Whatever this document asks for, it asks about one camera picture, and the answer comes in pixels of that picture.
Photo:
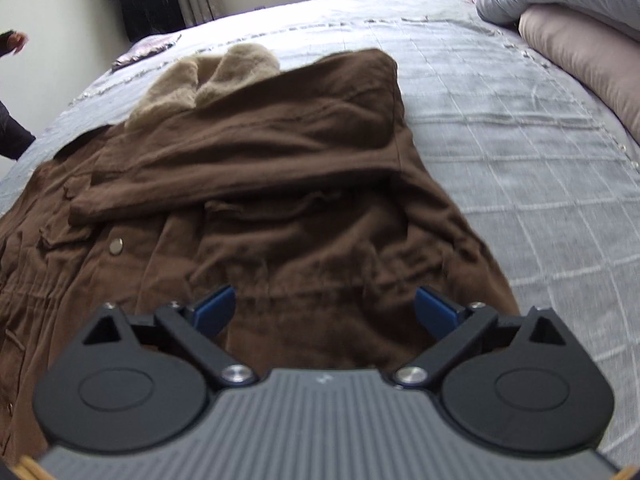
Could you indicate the grey checked bedspread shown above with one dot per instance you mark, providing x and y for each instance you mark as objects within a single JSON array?
[{"x": 510, "y": 160}]

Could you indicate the pink pillow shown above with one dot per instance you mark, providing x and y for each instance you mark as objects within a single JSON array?
[{"x": 585, "y": 55}]

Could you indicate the dark hanging clothing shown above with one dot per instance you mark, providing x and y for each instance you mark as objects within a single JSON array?
[{"x": 145, "y": 0}]

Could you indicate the brown coat with fleece collar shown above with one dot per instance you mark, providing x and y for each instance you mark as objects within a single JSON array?
[{"x": 280, "y": 175}]

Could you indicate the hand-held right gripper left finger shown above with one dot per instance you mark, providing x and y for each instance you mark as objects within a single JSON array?
[{"x": 214, "y": 310}]

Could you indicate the small dark patterned cloth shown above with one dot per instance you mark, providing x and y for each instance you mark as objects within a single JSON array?
[{"x": 142, "y": 52}]

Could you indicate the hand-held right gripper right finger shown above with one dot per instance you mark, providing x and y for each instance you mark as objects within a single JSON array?
[{"x": 436, "y": 312}]

